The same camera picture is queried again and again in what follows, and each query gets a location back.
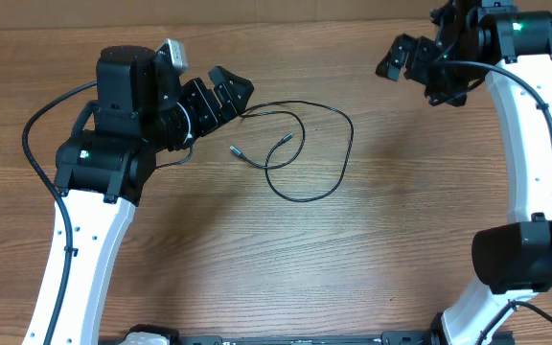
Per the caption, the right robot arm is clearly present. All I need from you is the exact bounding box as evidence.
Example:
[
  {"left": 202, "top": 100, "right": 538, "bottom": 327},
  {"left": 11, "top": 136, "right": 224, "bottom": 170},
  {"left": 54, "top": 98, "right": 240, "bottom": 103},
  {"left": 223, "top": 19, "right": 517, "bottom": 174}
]
[{"left": 376, "top": 1, "right": 552, "bottom": 344}]

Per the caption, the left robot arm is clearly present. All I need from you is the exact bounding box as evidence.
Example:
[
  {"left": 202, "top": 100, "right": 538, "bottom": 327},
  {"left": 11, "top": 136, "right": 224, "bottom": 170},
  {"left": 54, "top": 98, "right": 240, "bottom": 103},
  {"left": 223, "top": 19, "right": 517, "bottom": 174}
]
[{"left": 25, "top": 40, "right": 254, "bottom": 344}]

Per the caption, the right camera black cable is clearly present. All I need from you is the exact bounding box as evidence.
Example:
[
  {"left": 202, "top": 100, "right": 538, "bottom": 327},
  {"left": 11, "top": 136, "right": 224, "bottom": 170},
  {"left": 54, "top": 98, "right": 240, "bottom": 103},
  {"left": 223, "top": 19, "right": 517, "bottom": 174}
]
[{"left": 428, "top": 9, "right": 552, "bottom": 345}]

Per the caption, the camera black cable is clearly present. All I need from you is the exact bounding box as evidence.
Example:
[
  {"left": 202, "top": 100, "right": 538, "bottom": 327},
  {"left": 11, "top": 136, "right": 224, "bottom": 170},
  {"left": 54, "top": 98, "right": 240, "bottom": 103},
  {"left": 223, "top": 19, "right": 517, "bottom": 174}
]
[
  {"left": 20, "top": 80, "right": 100, "bottom": 345},
  {"left": 428, "top": 9, "right": 552, "bottom": 345}
]

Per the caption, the left camera black cable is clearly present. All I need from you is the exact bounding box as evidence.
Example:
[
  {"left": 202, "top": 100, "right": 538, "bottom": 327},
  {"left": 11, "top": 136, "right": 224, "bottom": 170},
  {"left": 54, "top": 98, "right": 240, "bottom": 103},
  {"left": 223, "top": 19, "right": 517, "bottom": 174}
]
[{"left": 20, "top": 80, "right": 100, "bottom": 345}]

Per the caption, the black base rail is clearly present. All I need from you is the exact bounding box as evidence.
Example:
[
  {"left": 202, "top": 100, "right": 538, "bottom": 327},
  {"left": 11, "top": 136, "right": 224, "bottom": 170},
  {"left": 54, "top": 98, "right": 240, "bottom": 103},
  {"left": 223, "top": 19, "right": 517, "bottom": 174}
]
[{"left": 122, "top": 313, "right": 517, "bottom": 345}]

